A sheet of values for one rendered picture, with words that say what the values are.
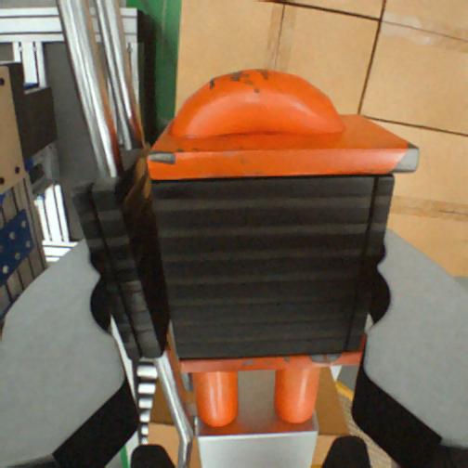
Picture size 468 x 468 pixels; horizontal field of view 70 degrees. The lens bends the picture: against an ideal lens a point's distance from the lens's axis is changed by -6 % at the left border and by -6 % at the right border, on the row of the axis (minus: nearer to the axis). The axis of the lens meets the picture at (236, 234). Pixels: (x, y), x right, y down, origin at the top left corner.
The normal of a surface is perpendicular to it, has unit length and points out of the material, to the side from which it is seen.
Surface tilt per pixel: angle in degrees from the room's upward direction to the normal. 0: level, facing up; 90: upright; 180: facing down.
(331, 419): 90
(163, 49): 0
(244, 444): 0
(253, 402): 90
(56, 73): 0
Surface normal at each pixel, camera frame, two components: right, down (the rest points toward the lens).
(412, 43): 0.03, 0.49
